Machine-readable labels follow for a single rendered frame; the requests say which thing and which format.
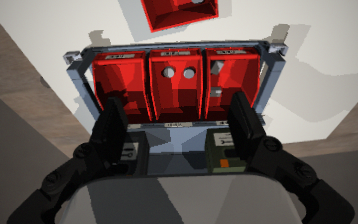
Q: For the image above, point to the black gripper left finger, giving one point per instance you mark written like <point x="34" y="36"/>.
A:
<point x="91" y="160"/>

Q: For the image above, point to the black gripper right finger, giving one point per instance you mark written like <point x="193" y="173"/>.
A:
<point x="323" y="204"/>

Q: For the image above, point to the small grey block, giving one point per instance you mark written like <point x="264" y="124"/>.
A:
<point x="216" y="66"/>
<point x="215" y="92"/>

